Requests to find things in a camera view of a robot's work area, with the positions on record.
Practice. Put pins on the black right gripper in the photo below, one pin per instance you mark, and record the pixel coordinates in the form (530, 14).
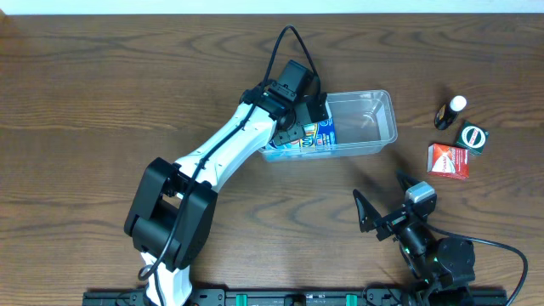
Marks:
(393, 218)

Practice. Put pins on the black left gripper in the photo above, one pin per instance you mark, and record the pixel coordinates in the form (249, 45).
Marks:
(292, 133)

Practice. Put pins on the blue toothpaste box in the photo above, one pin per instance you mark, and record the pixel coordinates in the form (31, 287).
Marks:
(316, 135)

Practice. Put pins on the clear plastic container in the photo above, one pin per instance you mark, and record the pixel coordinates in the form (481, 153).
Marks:
(364, 122)

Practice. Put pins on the red white medicine box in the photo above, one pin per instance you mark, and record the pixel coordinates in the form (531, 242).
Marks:
(448, 161)

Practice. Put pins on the dark green small box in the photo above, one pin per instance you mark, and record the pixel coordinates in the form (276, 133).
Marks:
(473, 138)

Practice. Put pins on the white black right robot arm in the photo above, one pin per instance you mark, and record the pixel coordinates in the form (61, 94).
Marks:
(443, 267)

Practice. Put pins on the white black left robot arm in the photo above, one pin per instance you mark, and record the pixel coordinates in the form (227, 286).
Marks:
(172, 211)

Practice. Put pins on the dark bottle white cap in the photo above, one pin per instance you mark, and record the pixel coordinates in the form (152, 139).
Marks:
(448, 112)

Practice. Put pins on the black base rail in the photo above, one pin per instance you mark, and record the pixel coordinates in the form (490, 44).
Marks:
(373, 296)

